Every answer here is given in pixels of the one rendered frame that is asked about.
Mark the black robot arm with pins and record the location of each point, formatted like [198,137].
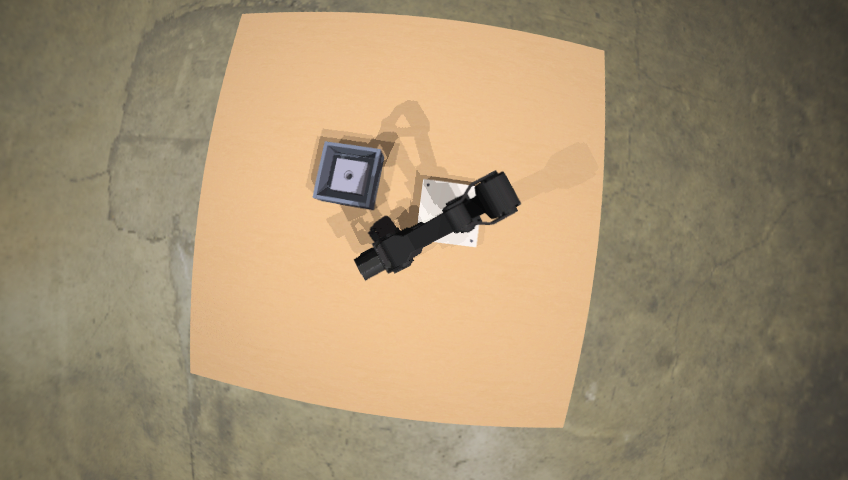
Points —
[394,249]

